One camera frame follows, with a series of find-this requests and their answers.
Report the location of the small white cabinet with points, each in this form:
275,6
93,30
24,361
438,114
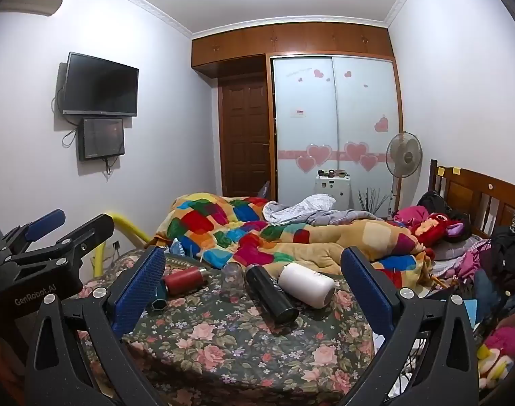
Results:
332,190

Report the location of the yellow white plush toy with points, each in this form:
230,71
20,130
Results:
494,363

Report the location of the black bag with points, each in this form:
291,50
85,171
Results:
433,203

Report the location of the white cylindrical bottle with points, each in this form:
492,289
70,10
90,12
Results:
306,284

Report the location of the red metal bottle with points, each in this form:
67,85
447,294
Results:
183,281

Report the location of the wooden wardrobe with sliding doors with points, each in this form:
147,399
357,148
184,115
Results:
316,114

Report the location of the clear glass cup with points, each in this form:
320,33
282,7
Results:
232,281

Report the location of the wall-mounted black television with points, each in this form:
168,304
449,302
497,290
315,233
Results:
100,84

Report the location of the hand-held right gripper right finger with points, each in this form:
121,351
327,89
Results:
367,294

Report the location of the white standing fan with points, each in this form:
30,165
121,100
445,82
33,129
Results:
404,154

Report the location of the white air conditioner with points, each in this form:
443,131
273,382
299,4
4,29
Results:
33,4

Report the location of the floral bed sheet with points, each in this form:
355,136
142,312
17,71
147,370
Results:
240,346

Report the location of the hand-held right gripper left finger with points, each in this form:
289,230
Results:
138,292

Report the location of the teal hexagonal bottle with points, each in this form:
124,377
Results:
158,296

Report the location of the colourful patchwork blanket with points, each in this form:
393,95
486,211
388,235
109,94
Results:
240,228

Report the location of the small black wall monitor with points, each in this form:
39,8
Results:
101,137

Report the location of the black metal bottle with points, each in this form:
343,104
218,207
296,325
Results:
271,294

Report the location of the dried grass bunch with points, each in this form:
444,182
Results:
373,203

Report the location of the black clothing pile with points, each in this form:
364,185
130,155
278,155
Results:
509,247

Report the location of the pink clothing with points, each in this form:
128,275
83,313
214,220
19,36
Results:
509,336

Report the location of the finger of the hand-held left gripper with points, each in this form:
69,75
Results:
45,222
86,237

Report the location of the yellow curved tube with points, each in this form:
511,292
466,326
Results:
132,226

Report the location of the grey crumpled cloth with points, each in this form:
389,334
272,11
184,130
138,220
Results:
308,209

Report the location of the red plush toy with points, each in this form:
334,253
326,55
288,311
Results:
433,228

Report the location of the pink cloth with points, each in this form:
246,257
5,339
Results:
409,215

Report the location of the brown wooden door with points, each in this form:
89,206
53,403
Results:
244,135

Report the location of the wooden headboard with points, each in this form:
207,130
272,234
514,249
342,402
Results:
473,194

